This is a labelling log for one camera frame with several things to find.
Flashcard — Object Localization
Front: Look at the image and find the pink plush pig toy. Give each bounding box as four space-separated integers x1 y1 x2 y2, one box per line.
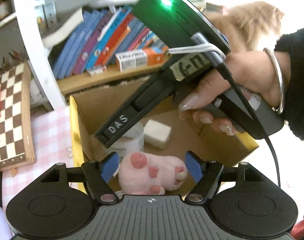
118 152 188 195

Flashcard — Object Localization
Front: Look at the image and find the cream square charger block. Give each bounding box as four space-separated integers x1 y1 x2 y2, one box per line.
143 120 172 149

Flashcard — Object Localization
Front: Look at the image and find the person's right hand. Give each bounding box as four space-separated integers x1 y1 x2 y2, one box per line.
179 49 289 139

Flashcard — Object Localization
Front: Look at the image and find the orange white medicine box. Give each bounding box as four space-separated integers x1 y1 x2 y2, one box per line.
115 47 164 72

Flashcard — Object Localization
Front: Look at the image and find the orange fluffy cat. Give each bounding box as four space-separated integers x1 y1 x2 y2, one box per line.
205 1 284 53

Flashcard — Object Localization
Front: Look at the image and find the yellow cardboard box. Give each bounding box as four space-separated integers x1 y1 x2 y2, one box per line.
69 80 258 196

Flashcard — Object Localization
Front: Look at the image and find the pink checkered tablecloth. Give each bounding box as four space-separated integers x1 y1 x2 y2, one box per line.
2 106 73 209

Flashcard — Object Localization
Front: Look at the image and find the wooden chess board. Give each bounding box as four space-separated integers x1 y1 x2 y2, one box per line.
0 62 36 171

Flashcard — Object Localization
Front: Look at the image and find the row of colourful books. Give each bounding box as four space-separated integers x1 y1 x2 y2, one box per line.
52 6 168 79

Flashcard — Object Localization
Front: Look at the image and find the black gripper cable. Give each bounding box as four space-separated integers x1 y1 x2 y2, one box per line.
190 31 282 188

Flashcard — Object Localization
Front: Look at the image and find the silver bangle bracelet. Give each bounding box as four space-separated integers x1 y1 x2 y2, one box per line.
262 47 285 115

